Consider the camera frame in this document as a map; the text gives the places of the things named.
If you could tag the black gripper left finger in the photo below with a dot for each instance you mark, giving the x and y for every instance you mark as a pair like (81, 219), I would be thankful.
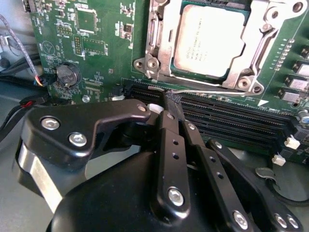
(60, 145)

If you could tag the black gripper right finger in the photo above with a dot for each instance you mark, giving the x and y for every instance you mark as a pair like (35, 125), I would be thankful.
(217, 174)

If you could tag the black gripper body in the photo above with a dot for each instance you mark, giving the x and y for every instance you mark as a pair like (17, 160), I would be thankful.
(116, 193)

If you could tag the metal locking lever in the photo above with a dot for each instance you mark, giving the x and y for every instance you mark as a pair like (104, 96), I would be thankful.
(210, 91)

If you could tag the silver CPU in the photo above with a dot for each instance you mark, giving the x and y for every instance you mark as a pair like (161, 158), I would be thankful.
(207, 41)

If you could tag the metal socket cover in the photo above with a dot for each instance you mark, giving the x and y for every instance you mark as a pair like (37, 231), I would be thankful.
(166, 48)

